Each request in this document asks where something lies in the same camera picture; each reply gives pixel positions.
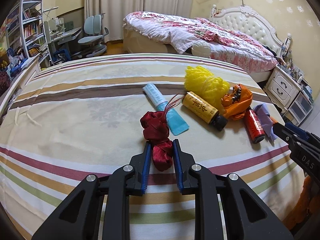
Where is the lavender paper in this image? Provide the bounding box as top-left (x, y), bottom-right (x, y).
top-left (253, 103), bottom-right (277, 141)

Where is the dark red satin cloth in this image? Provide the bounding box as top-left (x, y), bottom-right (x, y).
top-left (139, 93), bottom-right (185, 172)

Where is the orange folded paper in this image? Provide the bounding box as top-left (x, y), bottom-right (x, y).
top-left (270, 116), bottom-right (278, 124)

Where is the red drink can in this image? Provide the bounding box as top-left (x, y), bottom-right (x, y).
top-left (244, 107), bottom-right (265, 144)

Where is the white plastic drawer unit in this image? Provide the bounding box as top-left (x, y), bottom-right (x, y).
top-left (287, 89), bottom-right (313, 126)

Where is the white nightstand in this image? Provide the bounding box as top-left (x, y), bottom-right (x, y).
top-left (263, 66), bottom-right (302, 115)

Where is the orange plastic bag wad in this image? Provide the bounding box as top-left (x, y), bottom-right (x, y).
top-left (221, 84), bottom-right (253, 120)

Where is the yellow tea bottle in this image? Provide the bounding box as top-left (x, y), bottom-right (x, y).
top-left (182, 92), bottom-right (228, 131)

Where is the yellow foam net bundle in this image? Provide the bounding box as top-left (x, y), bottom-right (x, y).
top-left (184, 66), bottom-right (231, 114)

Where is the striped bed sheet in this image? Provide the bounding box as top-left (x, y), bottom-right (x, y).
top-left (1, 54), bottom-right (304, 239)

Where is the white blue cream tube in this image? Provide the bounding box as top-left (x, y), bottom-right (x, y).
top-left (142, 83), bottom-right (190, 136)

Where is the white tufted headboard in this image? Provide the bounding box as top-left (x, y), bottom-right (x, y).
top-left (209, 4), bottom-right (292, 56)

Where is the floral quilt bed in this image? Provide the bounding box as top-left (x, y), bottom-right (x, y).
top-left (123, 11), bottom-right (277, 73)

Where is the grey study desk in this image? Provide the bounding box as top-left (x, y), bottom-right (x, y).
top-left (43, 18), bottom-right (82, 64)

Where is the white bookshelf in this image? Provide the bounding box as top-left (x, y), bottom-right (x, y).
top-left (5, 0), bottom-right (52, 68)

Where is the grey blue desk chair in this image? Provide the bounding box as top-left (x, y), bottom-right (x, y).
top-left (71, 13), bottom-right (109, 59)

